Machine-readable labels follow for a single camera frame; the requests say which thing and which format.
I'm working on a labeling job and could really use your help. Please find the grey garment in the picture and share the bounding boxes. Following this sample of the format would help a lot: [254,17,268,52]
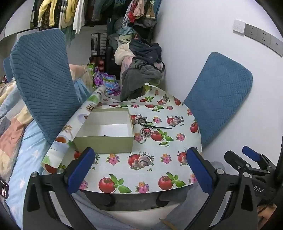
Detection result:
[120,63,166,102]

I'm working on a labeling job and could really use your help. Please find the ribbed blue chair back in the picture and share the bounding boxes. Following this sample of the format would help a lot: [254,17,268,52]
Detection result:
[9,28,89,145]

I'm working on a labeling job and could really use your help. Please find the light blue cloth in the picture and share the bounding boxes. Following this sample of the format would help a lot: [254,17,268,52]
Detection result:
[74,79,91,103]

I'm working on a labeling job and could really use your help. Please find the quilted blue chair back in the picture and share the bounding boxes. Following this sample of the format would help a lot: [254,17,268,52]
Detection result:
[183,52,253,149]

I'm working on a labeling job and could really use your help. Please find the green storage box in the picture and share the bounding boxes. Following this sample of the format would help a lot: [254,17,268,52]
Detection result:
[143,82,160,94]

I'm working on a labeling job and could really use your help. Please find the person's grey pants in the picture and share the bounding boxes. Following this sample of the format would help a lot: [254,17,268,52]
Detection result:
[60,161,224,230]

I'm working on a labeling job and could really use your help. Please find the pile of mixed clothes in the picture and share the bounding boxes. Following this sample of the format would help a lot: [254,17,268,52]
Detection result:
[107,15,155,48]

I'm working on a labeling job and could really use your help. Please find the grey wall socket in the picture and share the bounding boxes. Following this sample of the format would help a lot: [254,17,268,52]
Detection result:
[257,29,272,46]
[244,23,259,40]
[268,36,283,57]

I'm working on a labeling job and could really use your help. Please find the beige pillow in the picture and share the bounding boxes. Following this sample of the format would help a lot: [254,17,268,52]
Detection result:
[68,64,95,93]

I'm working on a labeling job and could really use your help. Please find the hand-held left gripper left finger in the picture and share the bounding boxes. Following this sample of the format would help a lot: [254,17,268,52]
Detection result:
[25,147,98,230]

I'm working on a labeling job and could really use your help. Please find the row of hanging clothes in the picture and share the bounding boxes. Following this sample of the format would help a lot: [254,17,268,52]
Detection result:
[30,0,162,48]

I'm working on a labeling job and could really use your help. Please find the silver and black suitcase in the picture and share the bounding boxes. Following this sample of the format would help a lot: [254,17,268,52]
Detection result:
[90,33,108,57]

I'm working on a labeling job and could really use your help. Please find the cream cardboard box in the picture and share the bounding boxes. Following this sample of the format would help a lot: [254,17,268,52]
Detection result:
[73,108,134,154]

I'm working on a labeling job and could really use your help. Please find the black jacket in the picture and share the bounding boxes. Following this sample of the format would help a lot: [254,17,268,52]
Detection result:
[129,38,163,67]

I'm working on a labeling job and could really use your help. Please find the red striped suitcase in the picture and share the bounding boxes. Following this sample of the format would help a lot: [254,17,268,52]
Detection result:
[89,56,107,73]

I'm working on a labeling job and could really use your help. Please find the cream fleece garment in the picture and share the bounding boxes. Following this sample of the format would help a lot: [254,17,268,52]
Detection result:
[114,44,136,67]

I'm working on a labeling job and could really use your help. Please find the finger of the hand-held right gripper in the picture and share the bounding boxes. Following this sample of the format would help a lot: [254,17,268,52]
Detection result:
[224,150,252,176]
[242,145,269,165]

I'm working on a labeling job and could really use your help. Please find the patchwork quilt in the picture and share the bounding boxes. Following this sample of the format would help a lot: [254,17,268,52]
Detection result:
[0,82,77,223]

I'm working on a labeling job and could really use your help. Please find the white wall switch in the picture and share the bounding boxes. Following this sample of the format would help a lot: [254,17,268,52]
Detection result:
[232,19,245,35]

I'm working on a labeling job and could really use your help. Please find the colourful floral bag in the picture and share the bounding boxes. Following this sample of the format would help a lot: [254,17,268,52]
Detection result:
[94,66,121,96]

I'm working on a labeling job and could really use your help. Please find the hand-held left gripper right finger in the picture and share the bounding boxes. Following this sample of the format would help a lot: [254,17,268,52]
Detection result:
[186,147,260,230]

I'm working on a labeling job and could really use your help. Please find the fruit print tablecloth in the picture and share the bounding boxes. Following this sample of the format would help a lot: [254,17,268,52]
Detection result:
[42,83,203,194]

